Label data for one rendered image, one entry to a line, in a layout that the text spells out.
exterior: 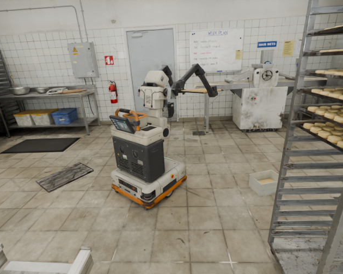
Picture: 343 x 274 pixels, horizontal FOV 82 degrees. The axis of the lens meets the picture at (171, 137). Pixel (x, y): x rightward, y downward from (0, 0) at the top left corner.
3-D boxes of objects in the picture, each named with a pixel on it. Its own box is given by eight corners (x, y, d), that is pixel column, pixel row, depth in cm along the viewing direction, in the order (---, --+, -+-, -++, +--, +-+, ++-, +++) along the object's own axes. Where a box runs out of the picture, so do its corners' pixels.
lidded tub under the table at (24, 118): (15, 126, 434) (11, 114, 425) (30, 120, 478) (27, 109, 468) (31, 125, 431) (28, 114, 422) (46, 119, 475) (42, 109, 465)
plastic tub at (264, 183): (259, 197, 211) (261, 184, 205) (247, 185, 231) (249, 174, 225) (283, 192, 217) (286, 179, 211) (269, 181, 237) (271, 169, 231)
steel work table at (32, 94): (5, 138, 432) (-12, 93, 396) (29, 128, 499) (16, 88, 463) (90, 135, 421) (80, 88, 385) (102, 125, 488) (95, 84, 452)
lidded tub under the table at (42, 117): (32, 125, 431) (29, 114, 422) (46, 119, 475) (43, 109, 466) (49, 125, 429) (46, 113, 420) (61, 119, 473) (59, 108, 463)
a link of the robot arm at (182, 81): (193, 62, 226) (200, 60, 219) (197, 72, 233) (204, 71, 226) (171, 84, 205) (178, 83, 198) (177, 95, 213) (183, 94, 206)
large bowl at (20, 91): (5, 96, 412) (2, 89, 407) (19, 93, 448) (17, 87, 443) (23, 95, 410) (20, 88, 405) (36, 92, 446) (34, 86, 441)
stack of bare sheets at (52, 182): (79, 163, 304) (79, 161, 303) (93, 170, 280) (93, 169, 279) (36, 182, 261) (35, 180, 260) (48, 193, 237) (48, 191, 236)
